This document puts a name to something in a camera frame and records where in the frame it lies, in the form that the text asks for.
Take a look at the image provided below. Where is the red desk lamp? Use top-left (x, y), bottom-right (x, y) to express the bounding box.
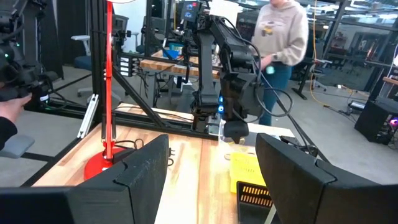
top-left (83, 0), bottom-right (138, 181)

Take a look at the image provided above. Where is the grey chair seat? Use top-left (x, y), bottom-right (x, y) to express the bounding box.
top-left (0, 134), bottom-right (35, 160)

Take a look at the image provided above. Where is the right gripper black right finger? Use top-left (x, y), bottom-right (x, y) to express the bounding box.
top-left (255, 133), bottom-right (398, 224)

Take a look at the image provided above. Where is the grey power adapter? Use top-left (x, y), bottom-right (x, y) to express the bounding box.
top-left (347, 100), bottom-right (367, 112)

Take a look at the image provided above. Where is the black plastic basket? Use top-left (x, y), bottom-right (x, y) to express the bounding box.
top-left (236, 180), bottom-right (277, 224)

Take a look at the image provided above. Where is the black computer tower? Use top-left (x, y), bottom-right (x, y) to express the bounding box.
top-left (354, 95), bottom-right (398, 146)

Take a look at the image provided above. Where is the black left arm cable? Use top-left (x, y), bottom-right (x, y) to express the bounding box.
top-left (222, 17), bottom-right (331, 163)

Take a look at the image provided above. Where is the person's hand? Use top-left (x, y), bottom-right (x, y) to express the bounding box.
top-left (0, 94), bottom-right (33, 124)

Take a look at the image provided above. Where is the blue white-armed chair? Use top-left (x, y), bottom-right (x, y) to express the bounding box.
top-left (70, 34), bottom-right (95, 98)

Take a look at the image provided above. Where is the black office desk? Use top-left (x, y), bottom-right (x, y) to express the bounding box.
top-left (291, 57), bottom-right (335, 101)

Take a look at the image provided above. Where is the wood-topped black workbench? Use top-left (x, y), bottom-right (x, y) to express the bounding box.
top-left (381, 76), bottom-right (398, 94)

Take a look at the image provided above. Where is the black background robot rig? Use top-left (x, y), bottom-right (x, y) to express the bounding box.
top-left (0, 0), bottom-right (60, 110)

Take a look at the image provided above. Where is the silver aluminium bar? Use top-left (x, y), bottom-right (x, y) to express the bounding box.
top-left (76, 93), bottom-right (100, 139)

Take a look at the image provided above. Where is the person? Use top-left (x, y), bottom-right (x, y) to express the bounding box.
top-left (250, 0), bottom-right (310, 127)

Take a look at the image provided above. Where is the person's forearm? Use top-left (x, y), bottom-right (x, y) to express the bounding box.
top-left (0, 116), bottom-right (19, 151)

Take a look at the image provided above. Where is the background wooden table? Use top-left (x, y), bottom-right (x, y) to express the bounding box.
top-left (139, 49), bottom-right (222, 80)

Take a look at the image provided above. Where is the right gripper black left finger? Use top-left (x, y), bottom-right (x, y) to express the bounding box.
top-left (0, 134), bottom-right (170, 224)

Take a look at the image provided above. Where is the yellow plastic basket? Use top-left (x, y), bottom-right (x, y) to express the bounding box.
top-left (229, 151), bottom-right (269, 195)

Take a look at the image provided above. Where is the orange hanging cable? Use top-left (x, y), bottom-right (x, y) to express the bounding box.
top-left (309, 0), bottom-right (330, 108)

